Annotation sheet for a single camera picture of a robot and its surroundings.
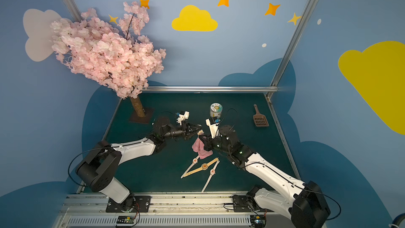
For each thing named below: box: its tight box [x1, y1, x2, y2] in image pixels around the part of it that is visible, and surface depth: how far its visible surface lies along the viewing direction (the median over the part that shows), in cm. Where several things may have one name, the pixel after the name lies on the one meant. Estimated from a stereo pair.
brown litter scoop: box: [253, 103, 270, 127], surface depth 110 cm
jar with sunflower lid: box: [209, 102, 224, 119], surface depth 106 cm
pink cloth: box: [191, 137, 214, 160], surface depth 83 cm
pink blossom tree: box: [50, 1, 166, 118], surface depth 69 cm
